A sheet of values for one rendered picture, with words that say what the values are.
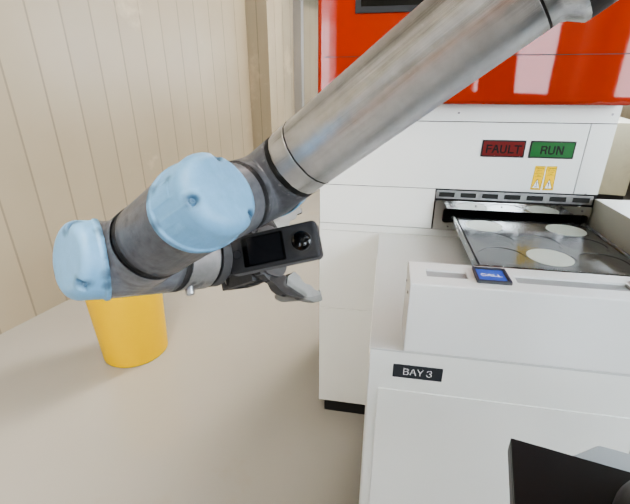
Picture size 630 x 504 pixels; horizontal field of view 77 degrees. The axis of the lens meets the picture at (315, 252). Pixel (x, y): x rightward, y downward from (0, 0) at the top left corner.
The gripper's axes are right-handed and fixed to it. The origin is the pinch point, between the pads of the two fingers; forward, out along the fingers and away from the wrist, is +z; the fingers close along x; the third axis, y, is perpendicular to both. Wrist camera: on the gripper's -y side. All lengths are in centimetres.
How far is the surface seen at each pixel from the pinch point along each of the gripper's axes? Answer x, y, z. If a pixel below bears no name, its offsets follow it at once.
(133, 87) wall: -171, 187, 99
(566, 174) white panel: -13, -34, 84
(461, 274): 8.5, -14.8, 22.1
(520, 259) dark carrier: 8, -20, 51
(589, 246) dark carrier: 9, -34, 69
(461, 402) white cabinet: 31.6, -7.3, 25.3
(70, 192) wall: -97, 210, 59
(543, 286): 13.6, -26.4, 24.8
